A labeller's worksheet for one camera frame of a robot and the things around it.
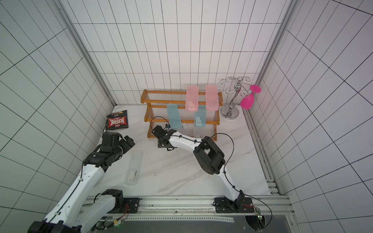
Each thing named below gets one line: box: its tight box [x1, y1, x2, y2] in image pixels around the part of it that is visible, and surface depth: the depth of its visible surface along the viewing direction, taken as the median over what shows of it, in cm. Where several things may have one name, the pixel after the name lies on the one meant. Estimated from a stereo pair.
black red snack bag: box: [105, 109, 129, 131], surface depth 109 cm
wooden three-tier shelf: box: [140, 88, 224, 141], surface depth 89 cm
